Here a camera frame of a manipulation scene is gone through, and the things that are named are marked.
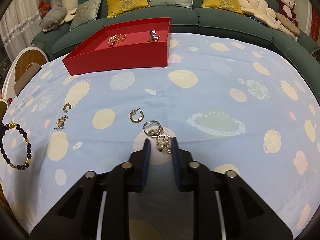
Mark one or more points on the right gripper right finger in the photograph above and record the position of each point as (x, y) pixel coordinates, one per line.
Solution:
(175, 153)

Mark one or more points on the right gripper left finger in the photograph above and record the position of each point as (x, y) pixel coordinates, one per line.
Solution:
(145, 159)

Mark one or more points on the gold hoop earring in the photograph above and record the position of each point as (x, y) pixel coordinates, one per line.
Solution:
(134, 118)

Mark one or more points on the silver wristwatch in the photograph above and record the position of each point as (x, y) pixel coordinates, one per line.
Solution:
(153, 36)

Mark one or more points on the gold bangle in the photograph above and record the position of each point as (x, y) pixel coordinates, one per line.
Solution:
(119, 38)

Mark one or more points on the blue patterned tablecloth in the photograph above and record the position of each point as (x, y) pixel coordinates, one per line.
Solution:
(232, 105)

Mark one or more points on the small gold c earring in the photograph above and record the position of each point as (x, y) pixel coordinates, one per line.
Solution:
(67, 107)

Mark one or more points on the red tray box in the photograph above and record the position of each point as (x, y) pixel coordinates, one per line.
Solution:
(99, 53)

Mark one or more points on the brown cardboard piece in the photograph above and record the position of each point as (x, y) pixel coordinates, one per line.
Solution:
(26, 78)

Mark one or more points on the teal sectional sofa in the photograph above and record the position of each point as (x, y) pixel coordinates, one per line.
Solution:
(198, 20)

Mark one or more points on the small mouse ear mirror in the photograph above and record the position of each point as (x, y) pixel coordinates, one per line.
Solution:
(4, 104)

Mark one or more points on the grey-blue cushion left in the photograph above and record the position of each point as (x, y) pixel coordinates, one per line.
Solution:
(85, 12)

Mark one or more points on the white round wooden device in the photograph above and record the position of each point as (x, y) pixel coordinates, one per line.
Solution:
(24, 60)

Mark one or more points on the yellow cushion left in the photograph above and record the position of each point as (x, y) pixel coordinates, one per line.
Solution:
(118, 7)

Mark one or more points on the grey pig plush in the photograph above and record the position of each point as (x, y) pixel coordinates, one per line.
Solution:
(53, 19)

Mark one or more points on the white flower cushion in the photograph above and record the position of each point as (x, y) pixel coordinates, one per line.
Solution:
(260, 10)

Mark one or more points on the round beige cushion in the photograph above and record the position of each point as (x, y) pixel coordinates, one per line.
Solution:
(288, 24)

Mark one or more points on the red tassel ornament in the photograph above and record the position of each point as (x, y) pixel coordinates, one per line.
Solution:
(43, 8)

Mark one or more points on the white sheer curtain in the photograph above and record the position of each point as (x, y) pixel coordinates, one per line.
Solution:
(19, 25)

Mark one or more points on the red monkey plush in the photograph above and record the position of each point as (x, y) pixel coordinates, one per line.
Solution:
(286, 8)

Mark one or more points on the red wall banner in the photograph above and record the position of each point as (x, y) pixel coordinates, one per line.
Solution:
(315, 23)

